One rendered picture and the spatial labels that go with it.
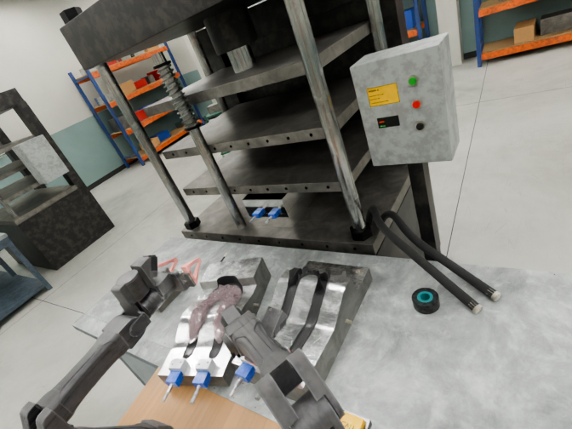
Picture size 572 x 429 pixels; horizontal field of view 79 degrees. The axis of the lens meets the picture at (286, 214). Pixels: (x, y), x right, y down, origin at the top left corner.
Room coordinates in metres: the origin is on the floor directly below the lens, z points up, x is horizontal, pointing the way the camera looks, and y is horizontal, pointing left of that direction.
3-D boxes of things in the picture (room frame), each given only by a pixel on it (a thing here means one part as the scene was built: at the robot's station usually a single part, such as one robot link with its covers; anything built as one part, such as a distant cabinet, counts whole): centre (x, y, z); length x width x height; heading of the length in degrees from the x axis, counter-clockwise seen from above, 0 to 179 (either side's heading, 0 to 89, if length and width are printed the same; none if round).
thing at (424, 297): (0.76, -0.30, 0.82); 0.08 x 0.08 x 0.04
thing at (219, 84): (1.95, -0.13, 1.52); 1.10 x 0.70 x 0.05; 48
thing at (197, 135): (1.77, 0.26, 1.10); 0.05 x 0.05 x 1.30
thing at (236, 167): (1.94, -0.13, 1.02); 1.10 x 0.74 x 0.05; 48
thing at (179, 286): (0.81, 0.39, 1.20); 0.10 x 0.07 x 0.07; 55
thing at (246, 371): (0.69, 0.29, 0.89); 0.13 x 0.05 x 0.05; 138
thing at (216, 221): (1.90, -0.09, 0.76); 1.30 x 0.84 x 0.06; 48
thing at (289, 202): (1.81, -0.08, 0.87); 0.50 x 0.27 x 0.17; 138
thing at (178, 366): (0.81, 0.54, 0.86); 0.13 x 0.05 x 0.05; 155
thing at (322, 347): (0.85, 0.06, 0.87); 0.50 x 0.26 x 0.14; 138
